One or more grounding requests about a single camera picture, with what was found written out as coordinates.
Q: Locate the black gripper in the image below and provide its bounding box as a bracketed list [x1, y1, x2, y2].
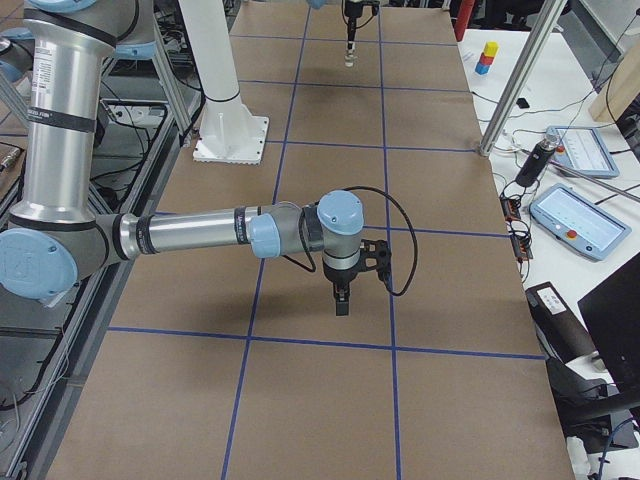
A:
[344, 0, 364, 46]
[323, 263, 360, 316]

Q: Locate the red cylinder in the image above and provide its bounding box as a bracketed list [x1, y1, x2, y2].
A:
[454, 0, 475, 42]

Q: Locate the blue block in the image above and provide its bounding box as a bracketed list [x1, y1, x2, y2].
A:
[474, 62, 491, 76]

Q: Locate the red block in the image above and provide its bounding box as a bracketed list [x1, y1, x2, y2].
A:
[478, 53, 494, 66]

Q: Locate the yellow block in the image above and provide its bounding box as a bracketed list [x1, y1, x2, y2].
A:
[483, 41, 499, 58]

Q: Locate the orange circuit board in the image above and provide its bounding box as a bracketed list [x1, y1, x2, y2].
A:
[499, 195, 521, 222]

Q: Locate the small black puck device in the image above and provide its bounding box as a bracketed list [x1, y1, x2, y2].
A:
[516, 97, 530, 109]

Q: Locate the black water bottle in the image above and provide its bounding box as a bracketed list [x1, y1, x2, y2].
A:
[515, 140, 557, 188]

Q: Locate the black box with label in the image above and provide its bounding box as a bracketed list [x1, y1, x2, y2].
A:
[525, 282, 596, 363]

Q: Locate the near teach pendant tablet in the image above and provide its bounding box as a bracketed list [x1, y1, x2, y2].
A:
[529, 183, 632, 261]

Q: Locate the teach pendant tablet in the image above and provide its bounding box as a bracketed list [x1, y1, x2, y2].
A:
[546, 126, 620, 179]
[529, 183, 632, 261]

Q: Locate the far teach pendant tablet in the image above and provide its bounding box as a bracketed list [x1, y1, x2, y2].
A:
[546, 126, 620, 179]

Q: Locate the black monitor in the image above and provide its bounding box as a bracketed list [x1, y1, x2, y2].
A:
[578, 254, 640, 390]

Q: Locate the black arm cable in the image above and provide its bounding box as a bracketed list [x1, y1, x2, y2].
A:
[284, 185, 419, 297]

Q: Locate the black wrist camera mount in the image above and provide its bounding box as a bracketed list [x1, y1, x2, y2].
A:
[357, 239, 392, 284]

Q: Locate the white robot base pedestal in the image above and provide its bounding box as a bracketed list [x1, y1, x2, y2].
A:
[179, 0, 269, 165]

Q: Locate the aluminium frame post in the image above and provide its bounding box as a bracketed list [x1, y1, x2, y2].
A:
[477, 0, 566, 157]

